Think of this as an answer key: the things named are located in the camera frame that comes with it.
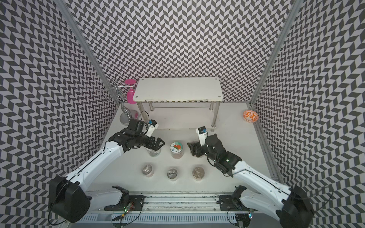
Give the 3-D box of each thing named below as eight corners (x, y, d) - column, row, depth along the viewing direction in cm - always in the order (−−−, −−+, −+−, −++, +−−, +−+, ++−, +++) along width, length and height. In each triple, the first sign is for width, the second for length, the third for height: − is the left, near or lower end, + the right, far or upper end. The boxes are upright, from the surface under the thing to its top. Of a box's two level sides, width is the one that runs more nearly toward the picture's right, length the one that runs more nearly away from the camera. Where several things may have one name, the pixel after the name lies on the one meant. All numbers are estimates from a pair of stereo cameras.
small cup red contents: (144, 178, 83) (141, 174, 78) (146, 168, 87) (143, 164, 81) (152, 178, 83) (150, 174, 78) (154, 168, 87) (152, 164, 82)
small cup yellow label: (167, 181, 81) (166, 178, 77) (168, 170, 85) (167, 167, 81) (177, 181, 81) (176, 178, 77) (178, 170, 85) (177, 167, 81)
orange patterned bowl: (243, 123, 108) (246, 119, 104) (241, 114, 114) (243, 109, 110) (257, 123, 108) (260, 119, 104) (253, 114, 114) (256, 109, 110)
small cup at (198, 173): (192, 181, 81) (192, 178, 77) (192, 169, 85) (192, 166, 81) (204, 181, 81) (205, 178, 77) (203, 169, 86) (204, 166, 81)
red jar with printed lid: (170, 159, 90) (169, 153, 83) (171, 147, 96) (170, 141, 89) (183, 159, 90) (182, 153, 83) (183, 147, 96) (182, 141, 89)
